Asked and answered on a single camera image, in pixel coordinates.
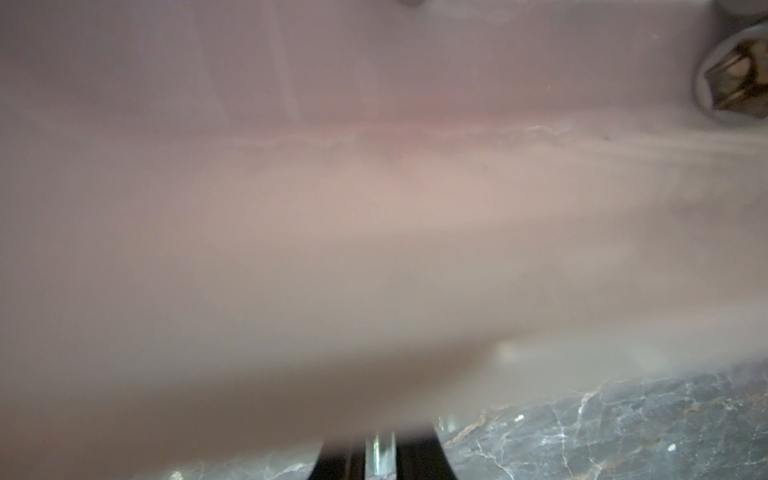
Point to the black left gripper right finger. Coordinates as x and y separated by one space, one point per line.
422 457

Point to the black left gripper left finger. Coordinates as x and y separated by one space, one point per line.
338 461

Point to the white plastic storage box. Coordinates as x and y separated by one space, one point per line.
229 227

